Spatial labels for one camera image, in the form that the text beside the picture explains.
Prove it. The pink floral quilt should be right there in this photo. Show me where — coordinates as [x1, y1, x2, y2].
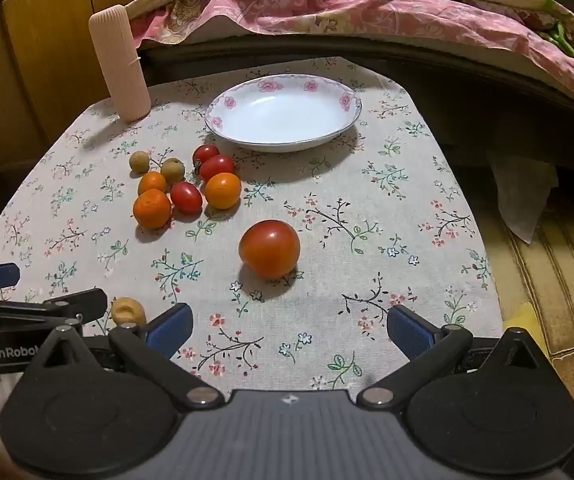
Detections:
[127, 0, 574, 121]

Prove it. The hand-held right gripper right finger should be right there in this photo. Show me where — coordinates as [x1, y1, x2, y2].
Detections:
[357, 305, 561, 409]

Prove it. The yellow cloth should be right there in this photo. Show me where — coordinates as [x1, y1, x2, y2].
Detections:
[501, 302, 550, 357]

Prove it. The large red tomato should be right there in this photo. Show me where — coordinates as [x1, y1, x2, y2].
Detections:
[238, 220, 301, 281]

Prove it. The white paper sheet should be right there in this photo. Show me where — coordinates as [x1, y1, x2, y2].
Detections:
[484, 152, 560, 245]

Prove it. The dark bed frame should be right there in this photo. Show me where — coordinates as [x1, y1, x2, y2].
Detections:
[139, 35, 574, 181]

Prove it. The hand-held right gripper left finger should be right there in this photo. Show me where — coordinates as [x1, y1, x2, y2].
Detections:
[21, 304, 226, 409]

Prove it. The pink ribbed cylinder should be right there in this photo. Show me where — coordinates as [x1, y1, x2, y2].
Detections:
[88, 4, 153, 122]

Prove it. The wooden cabinet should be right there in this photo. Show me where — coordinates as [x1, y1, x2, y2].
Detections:
[0, 0, 193, 173]

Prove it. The white floral rimmed plate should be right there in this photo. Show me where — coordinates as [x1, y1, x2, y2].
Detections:
[204, 74, 363, 153]

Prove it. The red cherry tomato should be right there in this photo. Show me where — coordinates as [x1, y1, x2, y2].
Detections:
[169, 181, 204, 215]
[192, 144, 221, 173]
[199, 154, 236, 183]

